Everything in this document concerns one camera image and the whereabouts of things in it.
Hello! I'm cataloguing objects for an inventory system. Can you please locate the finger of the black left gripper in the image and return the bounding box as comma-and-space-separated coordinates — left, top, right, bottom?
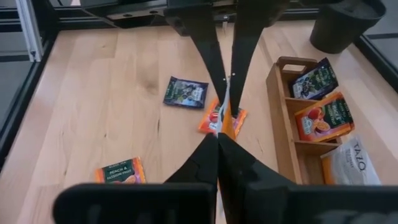
164, 4, 228, 105
229, 0, 290, 116

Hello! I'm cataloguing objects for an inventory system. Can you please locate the wooden three-compartment tea box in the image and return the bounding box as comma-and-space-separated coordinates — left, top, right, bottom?
266, 55, 355, 185

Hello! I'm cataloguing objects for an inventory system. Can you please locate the silver aluminium profile post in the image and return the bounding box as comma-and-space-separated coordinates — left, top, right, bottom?
16, 0, 44, 62

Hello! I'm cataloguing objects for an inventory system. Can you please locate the green plant in black pot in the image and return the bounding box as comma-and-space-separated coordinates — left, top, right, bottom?
300, 0, 387, 55

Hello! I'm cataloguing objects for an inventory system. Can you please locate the dark blue blackcurrant tea bag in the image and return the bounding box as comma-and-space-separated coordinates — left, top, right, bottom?
290, 57, 340, 100
163, 76, 210, 110

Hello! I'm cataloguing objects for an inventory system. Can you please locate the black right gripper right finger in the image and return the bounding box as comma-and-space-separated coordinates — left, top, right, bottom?
218, 133, 398, 224

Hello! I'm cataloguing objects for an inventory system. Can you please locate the orange peach tea bag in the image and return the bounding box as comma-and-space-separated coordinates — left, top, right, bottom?
198, 98, 249, 139
95, 156, 147, 185
294, 91, 355, 143

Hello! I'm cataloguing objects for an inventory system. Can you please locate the white orange Tazo tea bag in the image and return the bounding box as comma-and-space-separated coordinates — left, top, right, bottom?
216, 82, 237, 141
320, 134, 382, 187

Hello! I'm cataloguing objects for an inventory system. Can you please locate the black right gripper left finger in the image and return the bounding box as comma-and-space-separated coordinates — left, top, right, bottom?
52, 133, 218, 224

